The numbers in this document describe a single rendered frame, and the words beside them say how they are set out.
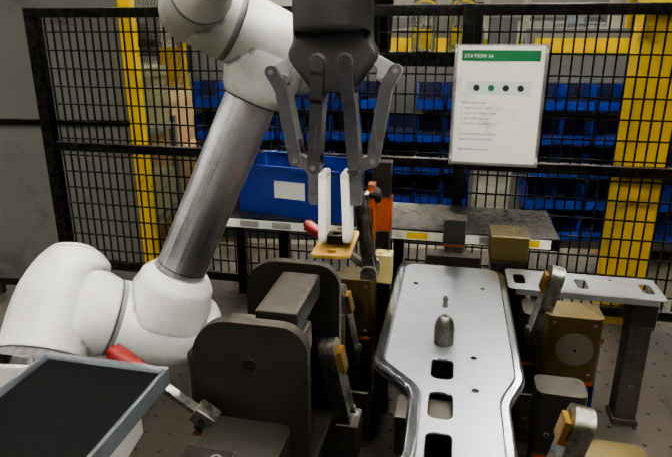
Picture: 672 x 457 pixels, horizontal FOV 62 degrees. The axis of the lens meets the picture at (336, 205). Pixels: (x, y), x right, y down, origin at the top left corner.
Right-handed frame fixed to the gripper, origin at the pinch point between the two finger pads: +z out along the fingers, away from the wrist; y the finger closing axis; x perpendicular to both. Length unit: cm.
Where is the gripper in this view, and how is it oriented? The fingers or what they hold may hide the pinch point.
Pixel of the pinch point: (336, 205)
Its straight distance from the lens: 55.7
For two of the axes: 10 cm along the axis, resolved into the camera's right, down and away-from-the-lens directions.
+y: -9.9, -0.3, 1.6
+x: -1.6, 2.4, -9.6
